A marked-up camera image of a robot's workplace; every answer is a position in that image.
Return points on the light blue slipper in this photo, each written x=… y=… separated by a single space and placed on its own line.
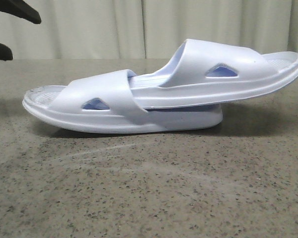
x=203 y=73
x=105 y=104

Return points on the white pleated curtain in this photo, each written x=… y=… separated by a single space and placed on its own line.
x=153 y=29

